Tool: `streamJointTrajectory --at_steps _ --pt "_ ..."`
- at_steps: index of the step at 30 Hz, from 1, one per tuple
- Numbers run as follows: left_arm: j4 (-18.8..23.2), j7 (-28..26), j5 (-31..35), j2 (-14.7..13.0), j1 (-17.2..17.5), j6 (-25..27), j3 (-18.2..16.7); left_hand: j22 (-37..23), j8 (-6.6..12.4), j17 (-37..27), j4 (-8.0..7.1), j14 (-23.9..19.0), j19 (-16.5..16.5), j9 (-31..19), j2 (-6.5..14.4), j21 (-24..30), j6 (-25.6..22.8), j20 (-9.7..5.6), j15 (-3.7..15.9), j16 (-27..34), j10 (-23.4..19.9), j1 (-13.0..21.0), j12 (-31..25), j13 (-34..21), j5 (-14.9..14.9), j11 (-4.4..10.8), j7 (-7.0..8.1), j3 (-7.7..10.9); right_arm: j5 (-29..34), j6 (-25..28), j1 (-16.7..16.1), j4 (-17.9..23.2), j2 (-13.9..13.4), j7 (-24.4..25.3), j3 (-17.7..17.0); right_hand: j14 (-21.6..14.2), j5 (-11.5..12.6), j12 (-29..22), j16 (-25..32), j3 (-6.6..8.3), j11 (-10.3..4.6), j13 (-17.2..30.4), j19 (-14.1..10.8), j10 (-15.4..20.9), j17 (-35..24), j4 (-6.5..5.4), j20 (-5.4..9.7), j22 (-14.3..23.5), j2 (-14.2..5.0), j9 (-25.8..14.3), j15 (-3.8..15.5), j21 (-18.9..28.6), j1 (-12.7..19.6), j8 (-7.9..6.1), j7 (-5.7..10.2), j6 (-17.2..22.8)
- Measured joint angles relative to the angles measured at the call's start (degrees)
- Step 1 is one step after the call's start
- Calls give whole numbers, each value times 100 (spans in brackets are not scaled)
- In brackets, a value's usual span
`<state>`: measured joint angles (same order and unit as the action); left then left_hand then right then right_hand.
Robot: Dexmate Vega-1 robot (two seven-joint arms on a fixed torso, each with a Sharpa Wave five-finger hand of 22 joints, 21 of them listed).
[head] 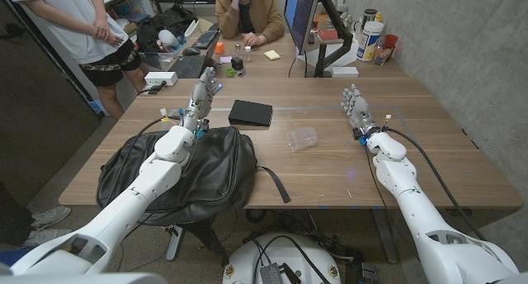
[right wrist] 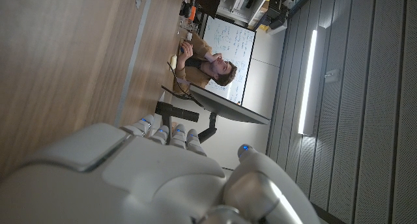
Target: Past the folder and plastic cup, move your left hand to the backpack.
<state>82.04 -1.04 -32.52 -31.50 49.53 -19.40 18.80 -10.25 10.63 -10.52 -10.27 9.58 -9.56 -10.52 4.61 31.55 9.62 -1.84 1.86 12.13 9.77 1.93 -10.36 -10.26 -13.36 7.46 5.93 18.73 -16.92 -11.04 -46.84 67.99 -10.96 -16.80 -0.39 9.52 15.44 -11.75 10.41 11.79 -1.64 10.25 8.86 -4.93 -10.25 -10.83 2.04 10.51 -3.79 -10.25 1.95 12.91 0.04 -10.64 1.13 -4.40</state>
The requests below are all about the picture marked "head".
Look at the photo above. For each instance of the clear plastic cup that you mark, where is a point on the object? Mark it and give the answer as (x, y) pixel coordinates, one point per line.
(303, 138)

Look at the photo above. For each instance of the small white-capped bottle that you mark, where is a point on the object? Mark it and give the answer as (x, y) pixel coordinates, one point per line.
(248, 55)

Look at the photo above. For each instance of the small black round object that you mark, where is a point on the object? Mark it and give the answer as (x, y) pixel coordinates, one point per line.
(237, 63)

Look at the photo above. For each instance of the person in dark trousers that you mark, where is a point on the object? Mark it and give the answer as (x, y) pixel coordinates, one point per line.
(12, 218)

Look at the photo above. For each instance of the clear glass tumbler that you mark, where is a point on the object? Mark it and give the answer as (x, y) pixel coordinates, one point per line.
(381, 55)

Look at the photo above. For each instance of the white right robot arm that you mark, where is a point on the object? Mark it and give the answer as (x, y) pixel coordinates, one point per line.
(420, 209)

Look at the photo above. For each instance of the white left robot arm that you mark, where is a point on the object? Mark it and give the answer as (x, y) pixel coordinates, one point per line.
(123, 209)

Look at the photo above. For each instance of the dark partition panel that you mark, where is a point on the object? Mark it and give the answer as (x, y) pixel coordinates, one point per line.
(41, 81)

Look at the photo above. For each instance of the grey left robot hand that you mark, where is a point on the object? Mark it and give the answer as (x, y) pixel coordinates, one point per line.
(200, 100)

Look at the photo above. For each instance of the clear plastic bin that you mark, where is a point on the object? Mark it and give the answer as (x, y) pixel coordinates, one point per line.
(165, 61)

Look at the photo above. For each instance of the black keyboard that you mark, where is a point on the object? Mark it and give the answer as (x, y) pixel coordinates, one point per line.
(205, 39)

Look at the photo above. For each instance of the small clear glass bottle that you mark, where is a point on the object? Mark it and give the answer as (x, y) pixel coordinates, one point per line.
(238, 51)

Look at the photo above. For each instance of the person in tan jacket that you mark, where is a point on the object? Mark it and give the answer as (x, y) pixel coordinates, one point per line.
(264, 15)

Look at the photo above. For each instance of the grey table leg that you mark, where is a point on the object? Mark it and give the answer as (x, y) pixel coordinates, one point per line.
(385, 238)

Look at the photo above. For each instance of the small green cup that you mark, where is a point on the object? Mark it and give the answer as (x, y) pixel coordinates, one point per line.
(230, 72)

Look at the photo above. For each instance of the white power strip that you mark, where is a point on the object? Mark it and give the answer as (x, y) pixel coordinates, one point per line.
(158, 77)

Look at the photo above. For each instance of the orange cube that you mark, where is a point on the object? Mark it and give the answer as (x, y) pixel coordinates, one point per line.
(219, 48)

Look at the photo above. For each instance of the pink sticky notes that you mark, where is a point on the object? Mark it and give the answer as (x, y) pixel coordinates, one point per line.
(226, 59)

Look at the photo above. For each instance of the orange carton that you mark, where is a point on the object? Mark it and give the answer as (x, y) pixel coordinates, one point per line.
(322, 22)

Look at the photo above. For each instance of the white table leg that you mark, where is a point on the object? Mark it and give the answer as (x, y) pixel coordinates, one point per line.
(174, 247)

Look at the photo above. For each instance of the yellow sticky notes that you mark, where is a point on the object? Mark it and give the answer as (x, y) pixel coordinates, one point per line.
(272, 55)

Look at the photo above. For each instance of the black bag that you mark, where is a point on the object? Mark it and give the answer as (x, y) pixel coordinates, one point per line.
(173, 20)

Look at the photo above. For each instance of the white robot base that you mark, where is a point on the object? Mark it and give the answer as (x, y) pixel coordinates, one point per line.
(243, 255)

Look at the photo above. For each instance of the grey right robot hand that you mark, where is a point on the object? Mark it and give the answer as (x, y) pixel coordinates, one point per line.
(359, 112)

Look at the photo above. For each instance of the black leather backpack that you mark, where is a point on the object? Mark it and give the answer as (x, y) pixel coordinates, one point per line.
(222, 172)

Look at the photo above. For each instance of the red book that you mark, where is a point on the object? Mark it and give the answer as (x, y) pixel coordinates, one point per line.
(328, 35)

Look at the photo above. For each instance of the white wipes canister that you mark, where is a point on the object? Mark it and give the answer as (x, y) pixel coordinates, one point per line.
(369, 40)

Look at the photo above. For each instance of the yellow bottle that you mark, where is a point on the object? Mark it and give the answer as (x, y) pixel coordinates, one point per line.
(378, 18)

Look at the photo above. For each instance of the blue floor object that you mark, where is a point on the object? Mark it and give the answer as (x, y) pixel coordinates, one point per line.
(6, 255)

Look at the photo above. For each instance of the dark computer mouse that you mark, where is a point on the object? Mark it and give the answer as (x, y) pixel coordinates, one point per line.
(191, 51)

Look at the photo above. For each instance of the black rectangular box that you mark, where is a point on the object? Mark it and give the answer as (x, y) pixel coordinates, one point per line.
(249, 112)

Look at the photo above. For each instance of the cardboard box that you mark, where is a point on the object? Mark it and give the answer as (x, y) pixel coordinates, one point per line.
(205, 25)

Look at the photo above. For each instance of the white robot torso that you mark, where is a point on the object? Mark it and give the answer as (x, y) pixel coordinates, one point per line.
(82, 279)

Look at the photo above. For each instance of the computer monitor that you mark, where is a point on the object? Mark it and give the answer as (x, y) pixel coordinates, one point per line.
(301, 15)

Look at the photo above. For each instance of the person in white t-shirt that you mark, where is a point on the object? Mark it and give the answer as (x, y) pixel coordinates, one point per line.
(74, 28)

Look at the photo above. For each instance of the flat white box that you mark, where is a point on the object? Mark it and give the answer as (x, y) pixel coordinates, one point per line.
(344, 72)

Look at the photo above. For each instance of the dark thermos cup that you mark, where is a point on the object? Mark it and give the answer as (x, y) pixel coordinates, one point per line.
(368, 16)

